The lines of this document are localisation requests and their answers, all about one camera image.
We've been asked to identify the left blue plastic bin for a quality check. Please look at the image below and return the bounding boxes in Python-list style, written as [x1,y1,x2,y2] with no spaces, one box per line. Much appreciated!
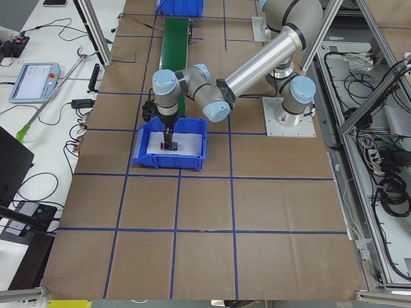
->
[132,117,207,171]

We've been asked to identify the green conveyor belt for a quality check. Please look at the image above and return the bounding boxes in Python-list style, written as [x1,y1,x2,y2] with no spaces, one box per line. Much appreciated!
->
[158,17,194,118]

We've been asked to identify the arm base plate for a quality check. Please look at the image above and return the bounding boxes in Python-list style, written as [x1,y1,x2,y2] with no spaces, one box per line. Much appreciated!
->
[262,97,316,138]

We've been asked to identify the red mushroom push button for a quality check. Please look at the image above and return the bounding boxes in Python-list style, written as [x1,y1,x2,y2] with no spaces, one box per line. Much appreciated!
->
[161,142,178,151]

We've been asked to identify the teach pendant tablet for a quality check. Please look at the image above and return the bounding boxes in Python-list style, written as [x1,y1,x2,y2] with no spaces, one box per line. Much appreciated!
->
[9,62,60,103]

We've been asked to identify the white power strip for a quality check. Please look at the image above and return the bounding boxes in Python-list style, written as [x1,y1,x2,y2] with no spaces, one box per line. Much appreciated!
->
[366,145,385,176]

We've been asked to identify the green handled reacher stick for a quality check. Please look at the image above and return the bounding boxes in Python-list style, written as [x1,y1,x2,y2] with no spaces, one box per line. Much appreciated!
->
[15,47,88,143]

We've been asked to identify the black monitor corner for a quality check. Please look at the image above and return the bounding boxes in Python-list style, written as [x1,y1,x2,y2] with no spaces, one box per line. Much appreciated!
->
[0,127,34,207]

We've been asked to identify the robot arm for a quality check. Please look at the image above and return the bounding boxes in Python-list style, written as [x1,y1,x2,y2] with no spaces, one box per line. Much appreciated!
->
[152,0,323,151]

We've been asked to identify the white foam pad left bin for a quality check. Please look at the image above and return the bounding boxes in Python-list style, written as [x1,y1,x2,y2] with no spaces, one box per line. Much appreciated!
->
[146,132,202,156]

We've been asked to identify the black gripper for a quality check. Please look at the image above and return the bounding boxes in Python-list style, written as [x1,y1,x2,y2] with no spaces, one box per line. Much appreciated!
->
[159,112,179,151]

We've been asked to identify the right blue plastic bin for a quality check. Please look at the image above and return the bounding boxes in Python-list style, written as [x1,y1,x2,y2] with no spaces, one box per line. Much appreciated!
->
[156,0,204,17]

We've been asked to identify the blue plastic bin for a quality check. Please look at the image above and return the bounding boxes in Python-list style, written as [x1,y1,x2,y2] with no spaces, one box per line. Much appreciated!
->
[156,0,204,17]
[132,117,207,171]

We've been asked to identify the red black wire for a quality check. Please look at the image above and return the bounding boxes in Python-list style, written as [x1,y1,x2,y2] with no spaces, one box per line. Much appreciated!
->
[117,13,165,35]

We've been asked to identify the black handheld device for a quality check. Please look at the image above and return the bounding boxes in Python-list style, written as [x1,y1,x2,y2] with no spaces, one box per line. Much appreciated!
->
[87,64,100,93]

